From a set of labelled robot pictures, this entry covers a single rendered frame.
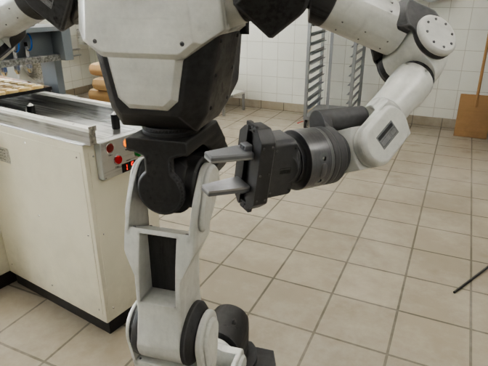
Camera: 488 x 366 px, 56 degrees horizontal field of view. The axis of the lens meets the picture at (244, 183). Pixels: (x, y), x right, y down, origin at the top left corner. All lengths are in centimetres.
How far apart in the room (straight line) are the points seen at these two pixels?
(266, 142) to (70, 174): 125
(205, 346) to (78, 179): 89
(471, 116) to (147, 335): 439
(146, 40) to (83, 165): 93
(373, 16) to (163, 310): 70
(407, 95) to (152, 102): 44
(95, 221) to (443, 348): 146
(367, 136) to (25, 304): 196
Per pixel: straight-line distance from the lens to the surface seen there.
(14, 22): 111
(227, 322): 151
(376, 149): 69
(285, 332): 202
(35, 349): 212
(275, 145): 59
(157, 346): 107
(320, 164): 64
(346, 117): 72
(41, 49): 247
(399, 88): 81
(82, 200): 176
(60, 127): 174
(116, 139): 170
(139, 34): 82
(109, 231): 182
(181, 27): 78
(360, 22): 84
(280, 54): 560
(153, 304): 102
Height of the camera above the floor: 131
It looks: 22 degrees down
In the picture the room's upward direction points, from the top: straight up
